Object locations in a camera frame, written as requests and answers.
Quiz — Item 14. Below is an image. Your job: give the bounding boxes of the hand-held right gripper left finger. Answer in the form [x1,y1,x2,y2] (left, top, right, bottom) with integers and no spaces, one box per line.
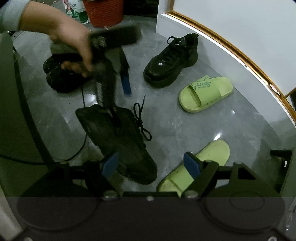
[22,152,122,200]

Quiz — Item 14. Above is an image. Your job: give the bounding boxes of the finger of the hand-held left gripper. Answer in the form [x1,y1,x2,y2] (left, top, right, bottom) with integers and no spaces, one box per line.
[118,48,133,96]
[94,62,118,111]

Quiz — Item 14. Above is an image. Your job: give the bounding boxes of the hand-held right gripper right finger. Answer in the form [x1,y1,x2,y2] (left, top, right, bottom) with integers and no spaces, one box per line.
[181,152,281,200]

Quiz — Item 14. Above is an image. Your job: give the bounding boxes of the light green slide sandal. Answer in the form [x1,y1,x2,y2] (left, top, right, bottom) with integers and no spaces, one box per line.
[178,75,234,113]
[157,139,231,193]

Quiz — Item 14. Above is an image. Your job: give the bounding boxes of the black chunky sneaker white logo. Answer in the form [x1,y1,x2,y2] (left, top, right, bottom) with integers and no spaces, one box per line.
[75,95,158,185]
[143,33,199,88]

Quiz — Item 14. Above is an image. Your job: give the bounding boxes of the black sneaker speckled laces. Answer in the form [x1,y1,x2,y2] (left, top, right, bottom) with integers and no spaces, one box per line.
[43,53,97,93]

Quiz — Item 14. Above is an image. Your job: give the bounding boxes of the person's left forearm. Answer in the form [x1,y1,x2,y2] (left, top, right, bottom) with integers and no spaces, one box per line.
[0,0,63,35]

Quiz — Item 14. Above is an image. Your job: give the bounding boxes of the person's left hand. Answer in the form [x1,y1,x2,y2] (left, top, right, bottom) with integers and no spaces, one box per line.
[50,14,95,78]

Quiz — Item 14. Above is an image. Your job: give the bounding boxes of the orange perforated basket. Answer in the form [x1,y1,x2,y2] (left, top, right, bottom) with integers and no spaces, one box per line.
[83,0,124,28]

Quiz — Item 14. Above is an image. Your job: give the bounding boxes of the green plastic bottle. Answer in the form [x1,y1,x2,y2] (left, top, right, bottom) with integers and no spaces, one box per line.
[77,0,90,25]

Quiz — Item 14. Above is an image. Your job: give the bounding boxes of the clear bottle white label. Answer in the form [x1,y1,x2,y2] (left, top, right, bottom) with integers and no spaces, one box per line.
[63,0,78,18]

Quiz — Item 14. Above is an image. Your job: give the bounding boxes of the olive green furniture side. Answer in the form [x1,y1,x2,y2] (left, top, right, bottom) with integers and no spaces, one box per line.
[0,31,56,197]

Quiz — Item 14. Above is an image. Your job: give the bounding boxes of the white wardrobe gold trim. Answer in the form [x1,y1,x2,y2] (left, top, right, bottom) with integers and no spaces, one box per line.
[155,0,296,127]

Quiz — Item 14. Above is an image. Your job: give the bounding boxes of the black cable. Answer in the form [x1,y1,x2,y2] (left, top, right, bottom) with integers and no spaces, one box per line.
[0,87,88,165]

